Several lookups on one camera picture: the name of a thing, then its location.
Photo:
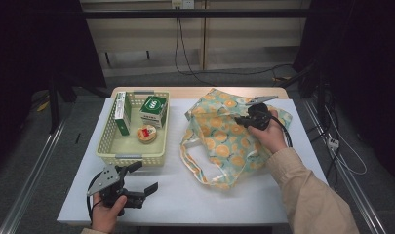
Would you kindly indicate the metal floor rail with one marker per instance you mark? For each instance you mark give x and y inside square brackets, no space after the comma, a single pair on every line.
[29,185]
[361,201]

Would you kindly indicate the tall green white box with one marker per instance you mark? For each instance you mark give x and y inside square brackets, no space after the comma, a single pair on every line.
[122,112]

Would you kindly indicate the white wall outlet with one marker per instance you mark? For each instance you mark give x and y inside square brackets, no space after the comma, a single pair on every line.
[182,3]

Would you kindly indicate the person's right hand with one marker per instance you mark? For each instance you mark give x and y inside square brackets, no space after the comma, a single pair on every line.
[271,136]

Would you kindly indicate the cube green white box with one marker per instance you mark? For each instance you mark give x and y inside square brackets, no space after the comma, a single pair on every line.
[153,109]

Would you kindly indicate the black metal stand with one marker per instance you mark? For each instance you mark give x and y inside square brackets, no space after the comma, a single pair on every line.
[54,104]
[321,94]

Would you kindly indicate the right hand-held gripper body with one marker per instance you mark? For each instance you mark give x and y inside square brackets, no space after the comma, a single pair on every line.
[258,115]

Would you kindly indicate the orange print tote bag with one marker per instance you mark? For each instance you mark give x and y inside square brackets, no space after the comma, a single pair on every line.
[224,143]

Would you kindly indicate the pale yellow plastic basket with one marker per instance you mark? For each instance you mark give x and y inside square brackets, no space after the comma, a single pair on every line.
[136,148]

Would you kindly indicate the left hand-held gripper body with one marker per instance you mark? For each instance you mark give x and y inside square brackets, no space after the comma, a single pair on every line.
[105,180]

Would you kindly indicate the round snack with red label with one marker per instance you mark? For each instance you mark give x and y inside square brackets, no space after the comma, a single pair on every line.
[146,134]

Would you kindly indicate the person's left hand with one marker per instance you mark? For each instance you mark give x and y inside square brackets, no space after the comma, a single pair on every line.
[105,216]

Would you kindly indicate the dark curtain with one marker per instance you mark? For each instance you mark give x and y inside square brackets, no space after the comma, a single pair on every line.
[29,48]
[370,65]

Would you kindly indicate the black horizontal bar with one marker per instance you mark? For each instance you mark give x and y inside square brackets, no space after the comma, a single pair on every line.
[217,13]

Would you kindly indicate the white power strip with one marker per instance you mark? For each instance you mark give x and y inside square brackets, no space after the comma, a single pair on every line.
[333,143]

